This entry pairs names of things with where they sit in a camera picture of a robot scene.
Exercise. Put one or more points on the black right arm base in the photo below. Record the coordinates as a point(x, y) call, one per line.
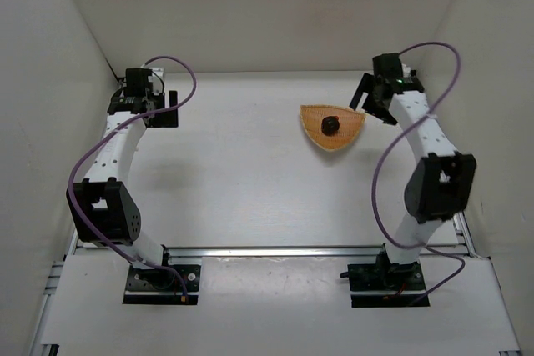
point(384, 285)

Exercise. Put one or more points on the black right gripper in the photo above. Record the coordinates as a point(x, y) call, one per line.
point(373, 103)

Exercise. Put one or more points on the aluminium table edge rail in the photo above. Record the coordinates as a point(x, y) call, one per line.
point(454, 222)

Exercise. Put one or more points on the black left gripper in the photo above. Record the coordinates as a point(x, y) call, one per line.
point(163, 114)

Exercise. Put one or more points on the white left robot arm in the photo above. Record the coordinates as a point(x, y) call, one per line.
point(239, 170)

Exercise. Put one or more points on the orange woven fruit basket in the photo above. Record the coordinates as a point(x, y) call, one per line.
point(351, 124)

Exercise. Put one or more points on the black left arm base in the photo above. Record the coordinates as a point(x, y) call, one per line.
point(156, 287)

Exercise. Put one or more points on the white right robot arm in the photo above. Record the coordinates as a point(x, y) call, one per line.
point(440, 184)

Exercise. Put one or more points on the dark fake fruit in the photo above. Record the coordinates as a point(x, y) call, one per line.
point(330, 125)

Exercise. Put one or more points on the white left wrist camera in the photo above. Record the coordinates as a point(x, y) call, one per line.
point(157, 74)

